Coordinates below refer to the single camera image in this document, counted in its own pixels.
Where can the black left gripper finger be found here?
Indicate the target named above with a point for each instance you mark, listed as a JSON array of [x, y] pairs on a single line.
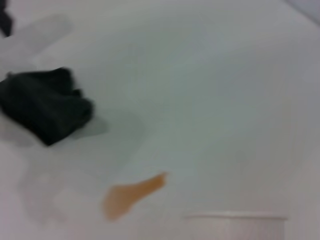
[[5, 17]]

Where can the dark blue rag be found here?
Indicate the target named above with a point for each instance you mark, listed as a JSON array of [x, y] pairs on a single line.
[[45, 107]]

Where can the white paper cup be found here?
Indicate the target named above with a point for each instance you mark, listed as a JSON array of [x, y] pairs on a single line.
[[235, 227]]

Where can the brown liquid stain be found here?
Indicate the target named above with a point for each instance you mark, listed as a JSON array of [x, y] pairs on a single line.
[[125, 197]]

